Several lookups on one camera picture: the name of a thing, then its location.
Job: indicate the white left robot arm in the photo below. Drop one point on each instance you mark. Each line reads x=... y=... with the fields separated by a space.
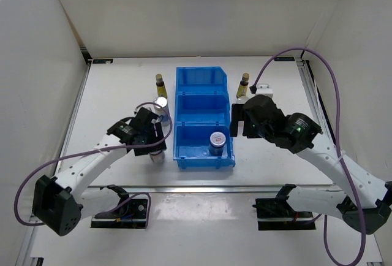
x=61 y=201

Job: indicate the right side aluminium rail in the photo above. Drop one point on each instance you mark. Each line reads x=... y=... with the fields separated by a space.
x=305 y=98

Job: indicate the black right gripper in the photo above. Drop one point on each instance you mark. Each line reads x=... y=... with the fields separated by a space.
x=238 y=113

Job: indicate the blue bin near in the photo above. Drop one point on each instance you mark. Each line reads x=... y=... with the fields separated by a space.
x=191 y=147

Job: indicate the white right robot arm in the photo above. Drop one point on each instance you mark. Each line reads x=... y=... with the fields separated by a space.
x=362 y=201

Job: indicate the yellow oil bottle right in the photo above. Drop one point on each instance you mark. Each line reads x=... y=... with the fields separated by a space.
x=243 y=86

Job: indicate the left side aluminium rail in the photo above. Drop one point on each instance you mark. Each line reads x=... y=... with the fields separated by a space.
x=55 y=85

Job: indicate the yellow oil bottle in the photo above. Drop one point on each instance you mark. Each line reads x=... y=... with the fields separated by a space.
x=161 y=89
x=243 y=86

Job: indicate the silver-lid shaker blue label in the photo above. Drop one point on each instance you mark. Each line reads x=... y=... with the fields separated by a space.
x=242 y=100

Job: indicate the aluminium table edge rail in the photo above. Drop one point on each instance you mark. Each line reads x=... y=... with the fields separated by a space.
x=201 y=189

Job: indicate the silver-lid shaker left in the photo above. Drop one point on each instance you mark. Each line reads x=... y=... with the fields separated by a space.
x=161 y=109

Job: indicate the white-lid spice jar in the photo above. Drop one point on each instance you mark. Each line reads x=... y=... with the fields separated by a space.
x=217 y=141
x=157 y=157

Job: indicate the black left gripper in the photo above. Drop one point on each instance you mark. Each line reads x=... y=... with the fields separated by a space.
x=158 y=138

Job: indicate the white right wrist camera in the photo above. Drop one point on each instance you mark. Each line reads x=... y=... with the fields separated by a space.
x=261 y=89

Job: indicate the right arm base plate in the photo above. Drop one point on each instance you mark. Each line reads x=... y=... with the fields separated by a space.
x=275 y=216

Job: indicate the yellow oil bottle left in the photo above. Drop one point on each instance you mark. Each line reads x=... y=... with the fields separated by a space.
x=161 y=89

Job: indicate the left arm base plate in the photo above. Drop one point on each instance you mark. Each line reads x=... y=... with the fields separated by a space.
x=133 y=215

